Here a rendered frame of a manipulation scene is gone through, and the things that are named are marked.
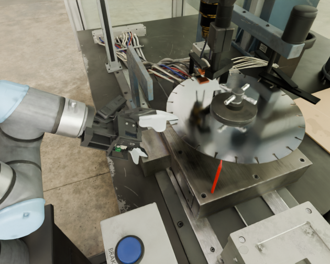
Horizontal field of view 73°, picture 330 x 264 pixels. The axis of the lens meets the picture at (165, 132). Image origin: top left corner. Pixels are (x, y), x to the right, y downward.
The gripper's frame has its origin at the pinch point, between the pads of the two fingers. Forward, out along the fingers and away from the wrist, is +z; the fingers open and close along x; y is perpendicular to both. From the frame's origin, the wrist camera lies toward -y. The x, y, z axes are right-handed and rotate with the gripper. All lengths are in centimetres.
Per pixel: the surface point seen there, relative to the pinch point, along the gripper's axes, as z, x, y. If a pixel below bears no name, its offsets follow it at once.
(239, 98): 9.7, 18.5, 1.2
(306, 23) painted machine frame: 21.1, 38.1, -11.0
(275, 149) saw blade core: 14.9, 16.9, 13.7
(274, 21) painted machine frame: 50, 36, -55
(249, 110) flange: 13.8, 17.4, 2.2
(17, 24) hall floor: -83, -160, -338
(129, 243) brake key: -9.8, -3.5, 24.8
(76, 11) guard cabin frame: -23, -20, -108
